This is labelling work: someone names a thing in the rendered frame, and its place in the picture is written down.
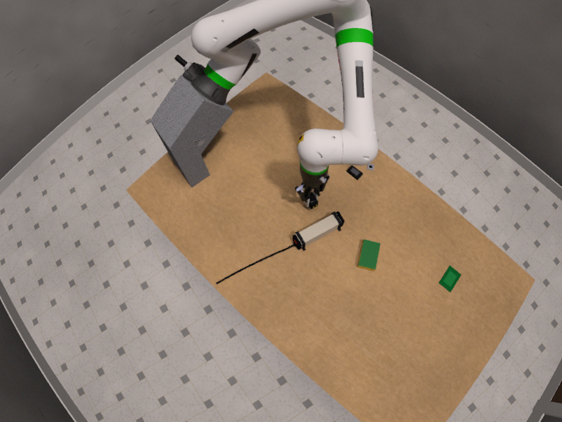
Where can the flat green square pad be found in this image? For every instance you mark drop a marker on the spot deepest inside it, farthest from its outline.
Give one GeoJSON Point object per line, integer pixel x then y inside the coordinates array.
{"type": "Point", "coordinates": [450, 278]}

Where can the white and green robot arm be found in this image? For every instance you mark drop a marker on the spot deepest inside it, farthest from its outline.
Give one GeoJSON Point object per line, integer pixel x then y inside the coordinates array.
{"type": "Point", "coordinates": [226, 39]}

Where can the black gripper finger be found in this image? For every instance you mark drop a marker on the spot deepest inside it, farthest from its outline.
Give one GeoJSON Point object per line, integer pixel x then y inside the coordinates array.
{"type": "Point", "coordinates": [316, 190]}
{"type": "Point", "coordinates": [305, 196]}

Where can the yellow block with green top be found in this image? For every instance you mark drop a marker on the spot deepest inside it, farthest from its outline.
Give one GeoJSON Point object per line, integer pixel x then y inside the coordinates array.
{"type": "Point", "coordinates": [368, 255]}

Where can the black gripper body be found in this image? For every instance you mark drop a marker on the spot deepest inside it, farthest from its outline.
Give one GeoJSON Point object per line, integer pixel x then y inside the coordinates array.
{"type": "Point", "coordinates": [307, 184]}

